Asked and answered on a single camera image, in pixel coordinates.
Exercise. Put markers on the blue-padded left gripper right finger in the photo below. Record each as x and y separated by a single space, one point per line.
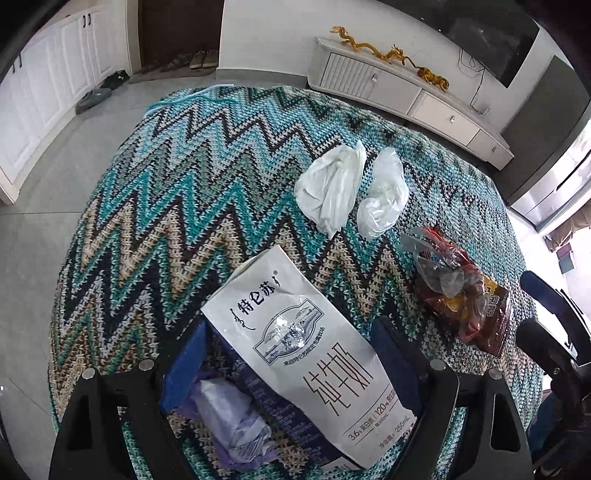
492 444

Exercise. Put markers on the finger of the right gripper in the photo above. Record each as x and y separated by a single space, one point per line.
555 301

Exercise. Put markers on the large black wall television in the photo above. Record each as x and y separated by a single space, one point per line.
499 34

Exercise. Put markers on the purple crumpled wrapper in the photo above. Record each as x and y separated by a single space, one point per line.
241 437

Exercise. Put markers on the brown door mat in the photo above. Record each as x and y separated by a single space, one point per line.
157 74

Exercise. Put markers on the beige shoes pair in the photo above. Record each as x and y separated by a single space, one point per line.
204 60

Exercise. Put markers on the white milk carton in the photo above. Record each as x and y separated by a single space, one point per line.
299 344

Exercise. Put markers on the grey double-door refrigerator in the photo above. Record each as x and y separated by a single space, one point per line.
550 138

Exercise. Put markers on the dark brown entrance door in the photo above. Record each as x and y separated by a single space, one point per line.
167 28

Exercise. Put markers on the brown orange snack packet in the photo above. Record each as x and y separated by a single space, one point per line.
491 318

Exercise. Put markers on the white shoe cabinet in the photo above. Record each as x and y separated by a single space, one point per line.
60 53

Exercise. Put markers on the zigzag patterned teal rug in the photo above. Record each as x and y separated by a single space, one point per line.
205 181

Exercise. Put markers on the grey slipper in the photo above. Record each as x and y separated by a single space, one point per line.
91 99

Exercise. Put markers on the golden lion ornament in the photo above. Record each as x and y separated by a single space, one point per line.
436 80

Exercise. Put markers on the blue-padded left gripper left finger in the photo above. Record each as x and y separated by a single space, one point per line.
184 364

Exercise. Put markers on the crumpled white tissue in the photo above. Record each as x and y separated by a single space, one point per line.
326 192

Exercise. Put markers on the clear white plastic bag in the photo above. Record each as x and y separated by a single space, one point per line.
387 196

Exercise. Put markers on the red clear snack wrapper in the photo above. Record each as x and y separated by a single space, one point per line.
449 280

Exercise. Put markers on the black shoes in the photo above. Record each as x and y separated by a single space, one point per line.
115 80

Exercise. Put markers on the white TV cabinet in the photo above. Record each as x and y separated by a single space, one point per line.
358 76

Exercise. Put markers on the golden dragon ornament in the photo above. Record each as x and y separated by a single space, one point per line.
395 53

